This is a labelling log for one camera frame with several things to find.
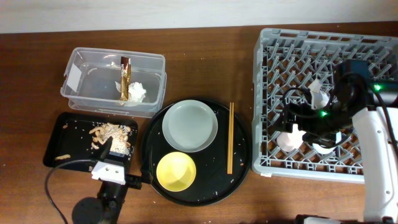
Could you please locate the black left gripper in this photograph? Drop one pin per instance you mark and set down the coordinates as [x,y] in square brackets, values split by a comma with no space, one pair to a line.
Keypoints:
[135,181]

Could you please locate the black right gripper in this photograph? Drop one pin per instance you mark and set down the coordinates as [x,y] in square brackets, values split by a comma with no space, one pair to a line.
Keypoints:
[304,111]

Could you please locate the food scraps peanuts and rice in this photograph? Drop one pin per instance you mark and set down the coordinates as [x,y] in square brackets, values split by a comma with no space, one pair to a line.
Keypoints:
[119,135]

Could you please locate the light blue plastic cup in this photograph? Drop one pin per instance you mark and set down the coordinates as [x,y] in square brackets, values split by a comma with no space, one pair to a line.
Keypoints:
[321,149]

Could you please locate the pink plastic cup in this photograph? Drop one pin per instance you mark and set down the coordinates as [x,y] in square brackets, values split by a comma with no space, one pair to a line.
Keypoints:
[290,141]

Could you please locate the white tissue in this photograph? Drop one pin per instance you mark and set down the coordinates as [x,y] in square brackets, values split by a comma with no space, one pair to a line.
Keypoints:
[135,92]

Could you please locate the yellow bowl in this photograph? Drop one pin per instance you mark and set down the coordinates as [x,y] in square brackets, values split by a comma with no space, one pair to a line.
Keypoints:
[176,171]

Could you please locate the white round plate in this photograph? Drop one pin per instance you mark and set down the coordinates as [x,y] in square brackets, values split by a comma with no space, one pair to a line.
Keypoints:
[190,126]

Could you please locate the brown coffee sachet wrapper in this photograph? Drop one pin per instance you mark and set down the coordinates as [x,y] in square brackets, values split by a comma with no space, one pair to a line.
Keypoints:
[125,77]

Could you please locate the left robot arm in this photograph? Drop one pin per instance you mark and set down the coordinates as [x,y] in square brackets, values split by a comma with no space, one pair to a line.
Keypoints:
[106,206]

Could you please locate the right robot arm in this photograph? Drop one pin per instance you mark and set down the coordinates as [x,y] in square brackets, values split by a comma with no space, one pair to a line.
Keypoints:
[369,106]

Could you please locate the grey plastic dishwasher rack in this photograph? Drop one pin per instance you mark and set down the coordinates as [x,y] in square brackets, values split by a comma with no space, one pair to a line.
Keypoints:
[286,61]

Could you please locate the clear plastic waste bin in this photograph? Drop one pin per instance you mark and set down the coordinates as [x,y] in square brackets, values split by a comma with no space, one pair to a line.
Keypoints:
[101,68]

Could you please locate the rectangular black tray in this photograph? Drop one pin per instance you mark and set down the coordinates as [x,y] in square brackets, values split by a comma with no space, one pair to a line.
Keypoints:
[71,139]

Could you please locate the white label on bin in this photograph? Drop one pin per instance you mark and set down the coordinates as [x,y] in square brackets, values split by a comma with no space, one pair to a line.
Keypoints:
[74,77]

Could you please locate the round black tray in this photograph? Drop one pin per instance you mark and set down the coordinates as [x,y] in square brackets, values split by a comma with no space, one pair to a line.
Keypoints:
[212,184]

